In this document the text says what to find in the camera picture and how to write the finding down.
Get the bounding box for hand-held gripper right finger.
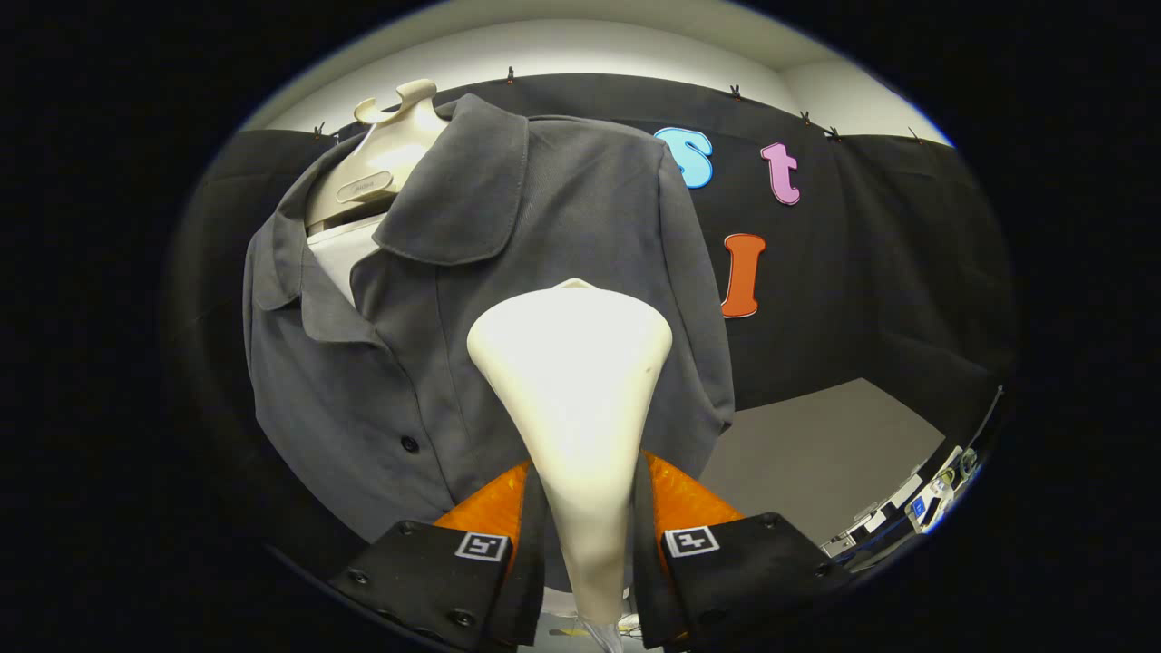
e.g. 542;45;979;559
632;449;854;650

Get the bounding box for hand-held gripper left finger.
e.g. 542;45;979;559
328;458;550;652

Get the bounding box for white garment steamer head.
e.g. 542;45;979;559
467;278;674;627

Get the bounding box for grey button-up shirt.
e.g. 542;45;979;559
243;93;736;592

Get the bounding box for cream steamer hanger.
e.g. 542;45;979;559
304;79;452;229

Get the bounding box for grey cabinet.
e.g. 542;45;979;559
698;378;946;547

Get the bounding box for white board inside shirt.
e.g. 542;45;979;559
308;213;391;309

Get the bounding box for cluttered electronics and cables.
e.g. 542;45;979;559
821;444;982;565

